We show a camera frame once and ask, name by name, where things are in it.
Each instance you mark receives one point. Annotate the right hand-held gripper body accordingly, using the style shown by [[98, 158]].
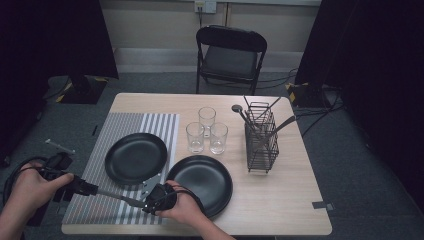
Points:
[[163, 198]]

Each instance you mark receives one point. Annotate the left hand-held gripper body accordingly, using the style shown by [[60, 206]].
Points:
[[59, 161]]

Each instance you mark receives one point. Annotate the black round plate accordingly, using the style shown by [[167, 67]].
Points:
[[206, 180], [135, 158]]

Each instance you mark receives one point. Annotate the clear drinking glass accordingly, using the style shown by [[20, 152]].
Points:
[[207, 123], [218, 141], [195, 141]]

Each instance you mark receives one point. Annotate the person's right hand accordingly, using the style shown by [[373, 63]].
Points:
[[186, 210]]

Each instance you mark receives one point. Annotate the person's left hand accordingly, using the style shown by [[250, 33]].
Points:
[[28, 191]]

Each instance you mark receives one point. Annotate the grey tape piece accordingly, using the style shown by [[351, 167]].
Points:
[[321, 205], [61, 211]]

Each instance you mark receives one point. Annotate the stand base with hazard tape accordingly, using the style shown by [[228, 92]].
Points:
[[306, 96], [83, 95]]

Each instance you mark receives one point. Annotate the grey white striped placemat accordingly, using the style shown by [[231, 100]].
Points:
[[156, 126]]

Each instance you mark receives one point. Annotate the dark metal spoon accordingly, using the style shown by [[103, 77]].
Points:
[[237, 108]]

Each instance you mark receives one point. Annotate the black curtain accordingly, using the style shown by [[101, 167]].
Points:
[[383, 66], [50, 40]]

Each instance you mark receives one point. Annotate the thin metal rod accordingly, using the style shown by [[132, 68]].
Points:
[[246, 101], [275, 101]]

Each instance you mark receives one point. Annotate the black folding chair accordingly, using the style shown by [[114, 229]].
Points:
[[230, 63]]

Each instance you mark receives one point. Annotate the wall conduit pipe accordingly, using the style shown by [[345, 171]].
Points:
[[228, 15]]

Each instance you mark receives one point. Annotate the white wall socket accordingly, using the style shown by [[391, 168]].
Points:
[[210, 6]]

